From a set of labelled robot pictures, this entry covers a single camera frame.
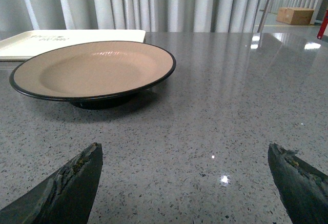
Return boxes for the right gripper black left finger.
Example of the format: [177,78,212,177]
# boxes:
[1,143,103,223]

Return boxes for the white bear tray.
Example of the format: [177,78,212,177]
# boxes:
[1,29,146,61]

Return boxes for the grey pleated curtain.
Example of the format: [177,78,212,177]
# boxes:
[1,0,259,32]

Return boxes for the beige plate black rim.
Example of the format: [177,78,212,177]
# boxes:
[10,41,176,109]

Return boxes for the cardboard box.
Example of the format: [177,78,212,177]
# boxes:
[276,7,314,25]

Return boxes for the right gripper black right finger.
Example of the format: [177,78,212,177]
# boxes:
[268,144,327,223]

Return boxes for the red post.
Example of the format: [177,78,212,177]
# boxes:
[317,10,328,39]

